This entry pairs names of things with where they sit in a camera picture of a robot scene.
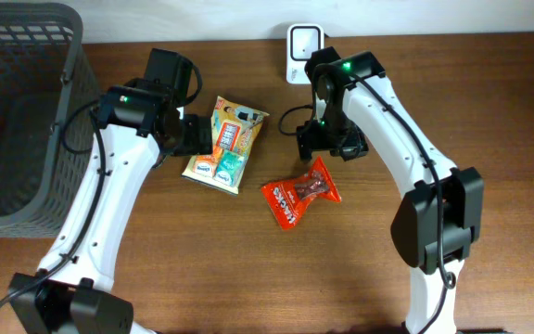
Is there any orange tissue pack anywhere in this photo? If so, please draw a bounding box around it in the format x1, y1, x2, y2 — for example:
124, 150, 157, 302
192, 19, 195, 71
193, 146, 224, 177

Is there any yellow snack bag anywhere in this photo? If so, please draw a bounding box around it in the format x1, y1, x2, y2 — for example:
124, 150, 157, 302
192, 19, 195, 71
182, 96, 270, 196

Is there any green tissue pack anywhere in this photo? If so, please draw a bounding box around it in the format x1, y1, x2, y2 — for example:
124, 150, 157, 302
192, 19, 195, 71
213, 150, 245, 186

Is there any red snack bag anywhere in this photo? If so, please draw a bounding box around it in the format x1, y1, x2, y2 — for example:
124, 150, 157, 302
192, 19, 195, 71
261, 157, 342, 230

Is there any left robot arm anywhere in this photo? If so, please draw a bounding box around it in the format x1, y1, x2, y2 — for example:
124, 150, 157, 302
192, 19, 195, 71
0, 48, 212, 334

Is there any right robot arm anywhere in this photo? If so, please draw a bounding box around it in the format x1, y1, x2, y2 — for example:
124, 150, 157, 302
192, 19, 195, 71
293, 46, 484, 333

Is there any white barcode scanner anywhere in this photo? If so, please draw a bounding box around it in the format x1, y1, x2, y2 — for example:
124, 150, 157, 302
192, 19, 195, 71
286, 23, 324, 84

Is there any dark grey plastic basket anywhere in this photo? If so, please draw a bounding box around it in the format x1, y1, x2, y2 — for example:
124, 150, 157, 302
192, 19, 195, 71
0, 3, 100, 238

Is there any left black cable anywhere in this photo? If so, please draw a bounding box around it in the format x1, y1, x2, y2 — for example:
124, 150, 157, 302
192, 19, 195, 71
0, 62, 203, 334

